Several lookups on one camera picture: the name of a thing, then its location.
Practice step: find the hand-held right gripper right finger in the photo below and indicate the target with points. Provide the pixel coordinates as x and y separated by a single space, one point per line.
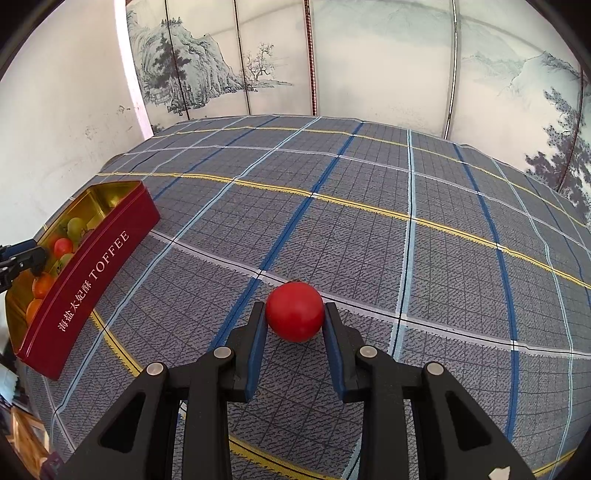
334 341

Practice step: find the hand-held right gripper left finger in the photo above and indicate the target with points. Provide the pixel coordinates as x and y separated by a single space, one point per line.
258 341

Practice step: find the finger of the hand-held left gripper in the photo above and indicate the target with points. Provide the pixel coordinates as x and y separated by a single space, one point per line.
21 246
27 261

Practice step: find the small orange tangerine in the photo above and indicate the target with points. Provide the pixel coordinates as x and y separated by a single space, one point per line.
44 285

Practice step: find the small green fruit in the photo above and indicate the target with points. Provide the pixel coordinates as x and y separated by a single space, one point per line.
64 262

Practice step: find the round red fruit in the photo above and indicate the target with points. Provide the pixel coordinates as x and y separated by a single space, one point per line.
294 311

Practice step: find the large orange tangerine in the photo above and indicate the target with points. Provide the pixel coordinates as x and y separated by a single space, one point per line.
33 310

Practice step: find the red and gold tin box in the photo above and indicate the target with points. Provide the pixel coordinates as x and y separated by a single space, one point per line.
92 277

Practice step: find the red tomato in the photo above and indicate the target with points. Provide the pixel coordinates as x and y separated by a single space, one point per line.
63 247

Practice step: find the green tomato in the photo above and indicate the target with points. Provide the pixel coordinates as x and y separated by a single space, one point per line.
76 226

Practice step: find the blue plaid tablecloth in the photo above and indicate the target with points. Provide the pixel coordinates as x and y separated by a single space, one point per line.
369 230

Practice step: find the wooden furniture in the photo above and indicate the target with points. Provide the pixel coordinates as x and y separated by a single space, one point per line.
25 434

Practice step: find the landscape painted folding screen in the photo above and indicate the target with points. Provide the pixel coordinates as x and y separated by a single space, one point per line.
369 60

